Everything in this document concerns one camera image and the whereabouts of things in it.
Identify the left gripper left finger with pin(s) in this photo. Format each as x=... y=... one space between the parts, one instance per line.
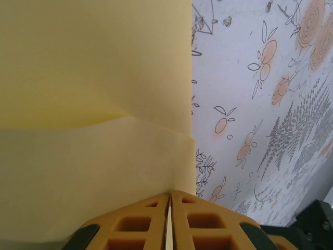
x=156 y=234

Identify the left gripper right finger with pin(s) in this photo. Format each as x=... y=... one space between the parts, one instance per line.
x=182 y=234

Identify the yellow cloth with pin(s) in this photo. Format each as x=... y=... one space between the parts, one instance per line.
x=91 y=78

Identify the floral patterned tablecloth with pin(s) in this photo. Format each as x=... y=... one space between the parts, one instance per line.
x=260 y=104

